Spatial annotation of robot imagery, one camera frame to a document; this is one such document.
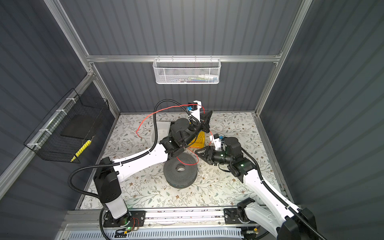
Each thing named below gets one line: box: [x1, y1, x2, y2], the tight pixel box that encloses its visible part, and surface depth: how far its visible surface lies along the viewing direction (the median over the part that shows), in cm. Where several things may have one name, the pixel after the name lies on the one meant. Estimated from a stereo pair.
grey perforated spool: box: [163, 153, 198, 189], surface depth 86 cm
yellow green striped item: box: [70, 139, 92, 163], surface depth 72 cm
